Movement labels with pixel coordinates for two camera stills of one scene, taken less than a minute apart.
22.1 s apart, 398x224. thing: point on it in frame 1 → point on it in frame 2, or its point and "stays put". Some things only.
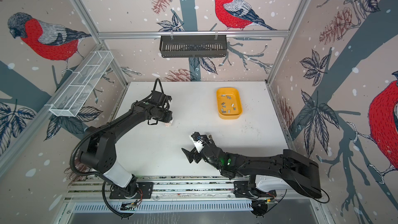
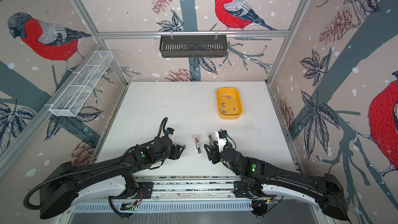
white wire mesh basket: (81, 83) stays put
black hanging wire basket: (193, 47) stays put
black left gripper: (169, 117) → (176, 151)
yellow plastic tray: (229, 103) stays put
